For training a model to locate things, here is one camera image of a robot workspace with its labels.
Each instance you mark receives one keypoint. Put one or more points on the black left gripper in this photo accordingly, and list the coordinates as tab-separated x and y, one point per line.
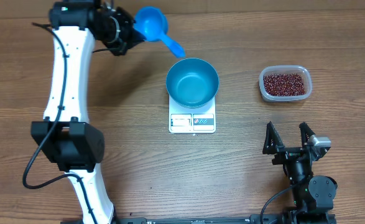
130	33

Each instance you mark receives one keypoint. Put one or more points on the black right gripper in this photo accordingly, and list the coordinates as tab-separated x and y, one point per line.
284	154

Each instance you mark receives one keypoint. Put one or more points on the blue plastic measuring scoop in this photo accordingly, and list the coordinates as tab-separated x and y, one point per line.
153	25

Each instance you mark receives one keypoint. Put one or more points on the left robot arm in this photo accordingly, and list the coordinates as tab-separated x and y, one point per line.
65	134

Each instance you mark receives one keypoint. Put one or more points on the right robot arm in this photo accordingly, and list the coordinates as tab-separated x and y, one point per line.
312	195

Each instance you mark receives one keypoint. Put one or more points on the white digital kitchen scale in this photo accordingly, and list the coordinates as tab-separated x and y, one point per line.
184	120

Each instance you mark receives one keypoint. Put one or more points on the teal blue bowl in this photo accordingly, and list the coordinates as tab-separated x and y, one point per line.
192	82

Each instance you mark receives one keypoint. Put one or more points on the red beans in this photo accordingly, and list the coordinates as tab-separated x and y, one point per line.
284	84

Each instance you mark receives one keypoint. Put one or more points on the clear plastic container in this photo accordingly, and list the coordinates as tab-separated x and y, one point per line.
286	69

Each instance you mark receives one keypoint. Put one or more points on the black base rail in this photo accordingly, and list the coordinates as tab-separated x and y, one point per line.
252	219

